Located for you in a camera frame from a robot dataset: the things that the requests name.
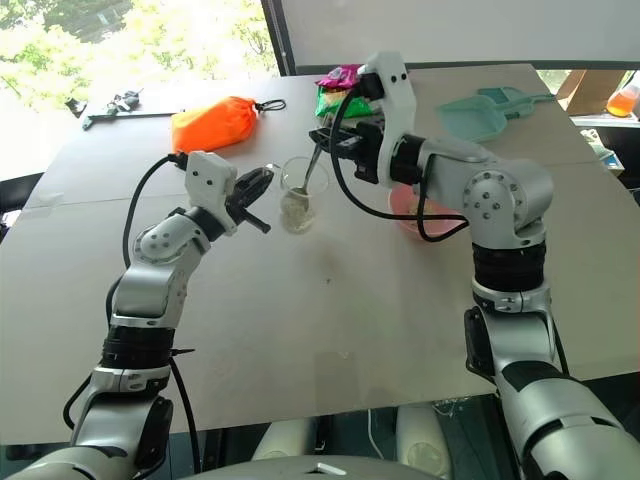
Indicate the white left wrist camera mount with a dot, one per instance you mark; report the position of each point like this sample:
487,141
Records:
209,180

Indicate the black clip bundle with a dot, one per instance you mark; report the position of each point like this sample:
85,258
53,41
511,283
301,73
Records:
125,100

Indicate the flask with orange liquid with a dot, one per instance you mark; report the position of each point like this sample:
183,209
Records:
624,102

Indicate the grey robot torso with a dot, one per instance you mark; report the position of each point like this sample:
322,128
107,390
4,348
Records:
320,467

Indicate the brown cardboard box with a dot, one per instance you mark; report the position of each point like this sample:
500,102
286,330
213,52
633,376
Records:
585,90

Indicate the teal plastic dustpan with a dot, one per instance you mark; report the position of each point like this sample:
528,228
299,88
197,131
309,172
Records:
470,117

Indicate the metal spoon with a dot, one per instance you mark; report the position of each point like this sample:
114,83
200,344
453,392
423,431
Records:
307,175

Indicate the small black block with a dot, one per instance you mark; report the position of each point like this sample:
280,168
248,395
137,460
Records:
76,106

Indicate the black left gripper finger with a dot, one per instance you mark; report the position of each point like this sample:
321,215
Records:
256,223
257,182

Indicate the clear glass mug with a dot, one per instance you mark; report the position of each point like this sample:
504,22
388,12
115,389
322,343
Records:
302,200

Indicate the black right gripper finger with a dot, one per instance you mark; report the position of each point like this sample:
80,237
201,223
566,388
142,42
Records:
342,148
330,133

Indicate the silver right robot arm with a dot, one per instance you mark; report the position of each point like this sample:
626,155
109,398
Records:
505,200

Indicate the magenta foil snack packet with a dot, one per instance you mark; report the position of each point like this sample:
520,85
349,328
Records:
340,76

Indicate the green oatmeal packet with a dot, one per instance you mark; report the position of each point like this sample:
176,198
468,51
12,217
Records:
330,102

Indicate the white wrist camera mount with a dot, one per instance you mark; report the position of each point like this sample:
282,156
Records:
397,100
209,180

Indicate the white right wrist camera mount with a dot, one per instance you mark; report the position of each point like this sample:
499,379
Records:
397,100

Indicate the white rounded robot leg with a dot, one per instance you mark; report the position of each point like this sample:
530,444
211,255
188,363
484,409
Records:
422,440
285,437

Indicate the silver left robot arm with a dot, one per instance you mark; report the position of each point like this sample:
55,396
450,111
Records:
150,285

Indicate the pink plastic bowl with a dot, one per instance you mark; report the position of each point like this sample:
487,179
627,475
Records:
440,226

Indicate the oatmeal flakes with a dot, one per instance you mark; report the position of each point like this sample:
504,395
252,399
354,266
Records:
299,215

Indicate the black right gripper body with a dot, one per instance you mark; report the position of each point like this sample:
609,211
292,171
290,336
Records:
369,150

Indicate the black window post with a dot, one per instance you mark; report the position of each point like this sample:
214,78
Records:
277,35

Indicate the teal plastic hand brush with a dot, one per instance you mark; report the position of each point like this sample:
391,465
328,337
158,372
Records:
515,100

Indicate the long black rod tool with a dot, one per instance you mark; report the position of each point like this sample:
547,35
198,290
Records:
130,117

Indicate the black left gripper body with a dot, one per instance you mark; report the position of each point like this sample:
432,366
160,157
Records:
236,200

